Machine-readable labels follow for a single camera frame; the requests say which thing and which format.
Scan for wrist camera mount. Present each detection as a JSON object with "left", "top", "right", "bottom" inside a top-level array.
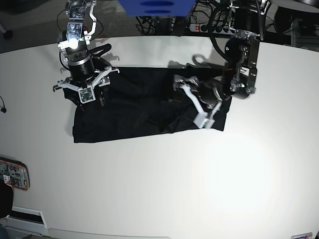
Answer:
[
  {"left": 52, "top": 66, "right": 120, "bottom": 104},
  {"left": 173, "top": 75, "right": 222, "bottom": 129}
]

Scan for black chair wheel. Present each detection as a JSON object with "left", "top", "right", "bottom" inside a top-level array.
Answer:
[{"left": 3, "top": 30, "right": 13, "bottom": 40}]

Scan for tangled black cables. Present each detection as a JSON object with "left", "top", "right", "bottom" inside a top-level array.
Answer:
[{"left": 136, "top": 0, "right": 232, "bottom": 35}]

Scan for small colourful card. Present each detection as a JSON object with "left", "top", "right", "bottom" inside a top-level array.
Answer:
[{"left": 291, "top": 233, "right": 313, "bottom": 239}]

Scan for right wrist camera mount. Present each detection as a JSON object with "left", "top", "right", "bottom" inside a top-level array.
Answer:
[{"left": 52, "top": 66, "right": 120, "bottom": 104}]

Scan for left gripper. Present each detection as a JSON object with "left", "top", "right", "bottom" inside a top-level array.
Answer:
[{"left": 198, "top": 79, "right": 224, "bottom": 109}]

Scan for white power strip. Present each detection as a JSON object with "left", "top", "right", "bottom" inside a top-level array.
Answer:
[{"left": 188, "top": 23, "right": 234, "bottom": 35}]

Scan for blue plastic bin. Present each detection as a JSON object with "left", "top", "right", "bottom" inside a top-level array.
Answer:
[{"left": 118, "top": 0, "right": 195, "bottom": 16}]

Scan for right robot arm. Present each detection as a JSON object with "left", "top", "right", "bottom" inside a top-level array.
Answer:
[{"left": 53, "top": 0, "right": 112, "bottom": 110}]

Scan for black T-shirt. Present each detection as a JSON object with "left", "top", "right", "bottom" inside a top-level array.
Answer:
[{"left": 72, "top": 66, "right": 222, "bottom": 143}]

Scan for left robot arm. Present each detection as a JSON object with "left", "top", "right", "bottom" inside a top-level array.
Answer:
[{"left": 198, "top": 0, "right": 271, "bottom": 106}]

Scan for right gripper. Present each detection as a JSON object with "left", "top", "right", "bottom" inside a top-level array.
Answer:
[{"left": 68, "top": 59, "right": 110, "bottom": 112}]

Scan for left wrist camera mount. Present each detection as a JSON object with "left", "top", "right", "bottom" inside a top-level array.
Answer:
[{"left": 173, "top": 75, "right": 222, "bottom": 129}]

